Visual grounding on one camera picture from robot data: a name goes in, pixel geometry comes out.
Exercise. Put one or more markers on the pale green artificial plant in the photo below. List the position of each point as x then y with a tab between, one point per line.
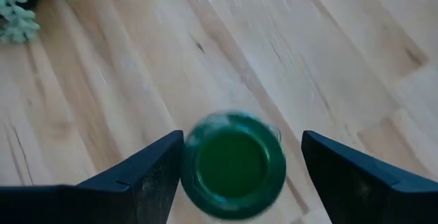
17	25

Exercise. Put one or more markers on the green label spice jar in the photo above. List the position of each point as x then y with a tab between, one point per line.
232	165

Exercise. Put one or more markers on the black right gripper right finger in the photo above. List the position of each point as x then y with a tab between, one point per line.
369	200

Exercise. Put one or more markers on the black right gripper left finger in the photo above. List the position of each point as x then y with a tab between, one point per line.
119	200

